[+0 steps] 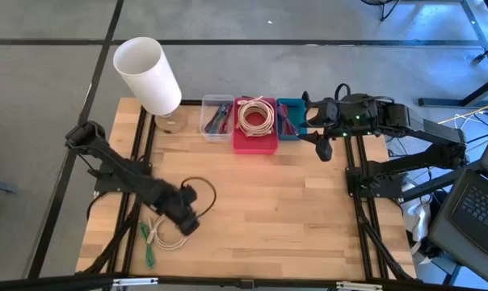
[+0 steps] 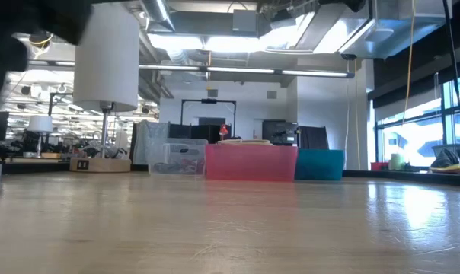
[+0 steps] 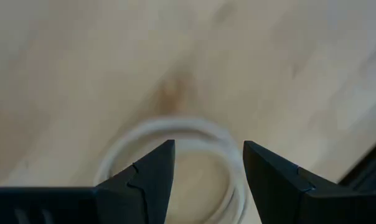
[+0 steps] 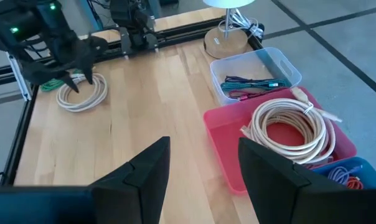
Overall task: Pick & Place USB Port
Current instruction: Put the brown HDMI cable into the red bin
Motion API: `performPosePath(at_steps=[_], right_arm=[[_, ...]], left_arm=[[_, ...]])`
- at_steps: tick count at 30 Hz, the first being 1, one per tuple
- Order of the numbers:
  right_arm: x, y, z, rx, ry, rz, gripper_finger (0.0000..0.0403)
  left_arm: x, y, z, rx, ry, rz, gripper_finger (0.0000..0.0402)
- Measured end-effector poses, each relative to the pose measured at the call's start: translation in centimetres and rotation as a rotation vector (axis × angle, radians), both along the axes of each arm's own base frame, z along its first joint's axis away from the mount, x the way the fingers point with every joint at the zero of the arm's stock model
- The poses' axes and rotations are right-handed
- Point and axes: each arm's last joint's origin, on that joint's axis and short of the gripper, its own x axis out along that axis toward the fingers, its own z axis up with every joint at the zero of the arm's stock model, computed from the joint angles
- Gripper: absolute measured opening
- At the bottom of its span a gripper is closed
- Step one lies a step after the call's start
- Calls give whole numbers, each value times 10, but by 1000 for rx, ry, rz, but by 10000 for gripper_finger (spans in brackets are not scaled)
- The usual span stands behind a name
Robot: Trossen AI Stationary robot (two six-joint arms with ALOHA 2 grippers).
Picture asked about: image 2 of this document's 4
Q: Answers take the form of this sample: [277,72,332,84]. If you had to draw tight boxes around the black yellow fabric bundle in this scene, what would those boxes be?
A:
[429,148,460,173]

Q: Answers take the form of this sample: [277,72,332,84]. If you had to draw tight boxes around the black frame rail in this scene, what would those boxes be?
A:
[342,169,460,188]
[0,161,72,175]

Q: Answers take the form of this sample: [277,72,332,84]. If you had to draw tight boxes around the clear plastic bin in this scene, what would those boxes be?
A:
[148,137,209,177]

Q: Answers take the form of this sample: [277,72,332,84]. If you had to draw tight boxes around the round silver duct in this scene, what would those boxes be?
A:
[140,0,177,32]

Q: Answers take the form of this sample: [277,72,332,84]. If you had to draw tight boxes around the thin pale hanging cord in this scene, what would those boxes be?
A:
[352,59,363,170]

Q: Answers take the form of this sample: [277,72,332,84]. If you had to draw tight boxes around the translucent plastic sheet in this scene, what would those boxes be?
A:
[133,119,171,165]

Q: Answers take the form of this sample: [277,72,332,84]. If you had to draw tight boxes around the silver ventilation duct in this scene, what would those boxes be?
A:
[266,0,454,60]

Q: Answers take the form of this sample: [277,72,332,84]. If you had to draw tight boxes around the pale green cup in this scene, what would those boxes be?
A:
[388,152,405,170]

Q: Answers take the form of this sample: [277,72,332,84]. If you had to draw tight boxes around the black metal stand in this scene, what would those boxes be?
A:
[48,83,74,126]

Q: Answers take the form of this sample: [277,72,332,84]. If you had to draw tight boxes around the white lamp with wooden base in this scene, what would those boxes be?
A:
[69,2,141,174]

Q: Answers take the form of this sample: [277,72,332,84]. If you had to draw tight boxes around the black gantry frame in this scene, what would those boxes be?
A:
[180,97,238,145]

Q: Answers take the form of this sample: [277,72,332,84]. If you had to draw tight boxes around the grey ceiling box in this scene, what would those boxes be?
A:
[232,8,260,33]

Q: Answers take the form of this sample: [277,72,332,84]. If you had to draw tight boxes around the black ceiling device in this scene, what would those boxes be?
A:
[28,30,55,49]

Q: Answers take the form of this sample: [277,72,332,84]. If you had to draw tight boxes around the small white lamp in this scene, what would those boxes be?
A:
[27,115,54,158]

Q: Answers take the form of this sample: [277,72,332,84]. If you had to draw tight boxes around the cream cable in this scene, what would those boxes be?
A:
[217,138,273,146]

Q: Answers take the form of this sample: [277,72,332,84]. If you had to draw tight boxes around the teal plastic bin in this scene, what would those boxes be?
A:
[294,148,345,181]

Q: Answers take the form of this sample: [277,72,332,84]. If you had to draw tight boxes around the black curtain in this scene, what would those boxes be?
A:
[297,126,330,151]

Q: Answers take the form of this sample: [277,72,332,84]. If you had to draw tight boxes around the black equipment box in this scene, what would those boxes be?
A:
[261,119,299,147]

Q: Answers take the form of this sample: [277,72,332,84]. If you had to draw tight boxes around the black divider panel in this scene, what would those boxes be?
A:
[168,122,232,145]

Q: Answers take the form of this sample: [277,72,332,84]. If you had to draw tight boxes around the long ceiling light fixture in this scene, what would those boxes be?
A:
[138,63,356,79]

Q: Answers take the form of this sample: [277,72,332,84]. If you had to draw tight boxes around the pink plastic bin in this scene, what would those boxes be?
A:
[205,143,299,182]

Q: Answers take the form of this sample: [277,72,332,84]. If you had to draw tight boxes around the black hanging cable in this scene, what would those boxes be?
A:
[442,0,460,142]

